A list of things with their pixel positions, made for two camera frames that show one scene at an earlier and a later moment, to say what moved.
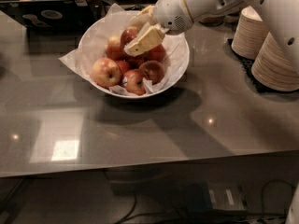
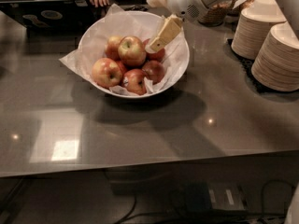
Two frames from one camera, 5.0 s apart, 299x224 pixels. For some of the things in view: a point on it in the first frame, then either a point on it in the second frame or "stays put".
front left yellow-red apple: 106,72 stays put
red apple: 127,35 → 132,51
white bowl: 101,49 stays put
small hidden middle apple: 123,65 stays put
